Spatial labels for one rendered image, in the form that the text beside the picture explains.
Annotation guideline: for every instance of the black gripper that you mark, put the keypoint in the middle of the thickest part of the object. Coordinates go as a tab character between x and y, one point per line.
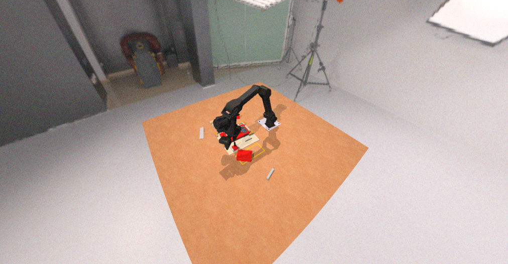
231	131

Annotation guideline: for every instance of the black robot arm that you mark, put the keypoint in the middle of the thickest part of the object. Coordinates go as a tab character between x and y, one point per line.
235	106

